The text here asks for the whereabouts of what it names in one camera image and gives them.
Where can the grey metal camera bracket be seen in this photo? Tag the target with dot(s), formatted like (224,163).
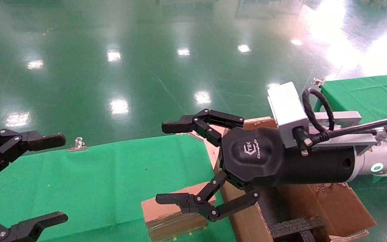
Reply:
(344,117)

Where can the light wooden board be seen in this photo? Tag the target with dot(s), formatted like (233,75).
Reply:
(213,151)

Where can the black foam carton insert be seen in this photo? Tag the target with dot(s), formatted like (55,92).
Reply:
(294,228)

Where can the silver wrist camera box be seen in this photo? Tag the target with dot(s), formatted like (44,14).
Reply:
(286,111)

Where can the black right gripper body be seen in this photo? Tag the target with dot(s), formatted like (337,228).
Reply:
(257,158)

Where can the silver binder clip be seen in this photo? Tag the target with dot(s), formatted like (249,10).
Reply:
(78,145)
(319,81)
(196,135)

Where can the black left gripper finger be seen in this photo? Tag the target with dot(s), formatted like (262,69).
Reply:
(32,226)
(42,141)

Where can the small brown cardboard box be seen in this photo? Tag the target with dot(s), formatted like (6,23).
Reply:
(166,211)

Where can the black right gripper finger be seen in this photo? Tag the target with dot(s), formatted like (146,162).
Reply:
(193,203)
(180,125)

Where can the green tablecloth with yellow marks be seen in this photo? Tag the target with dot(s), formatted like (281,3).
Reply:
(113,185)

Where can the large open cardboard carton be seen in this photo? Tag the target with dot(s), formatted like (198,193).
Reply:
(334,205)

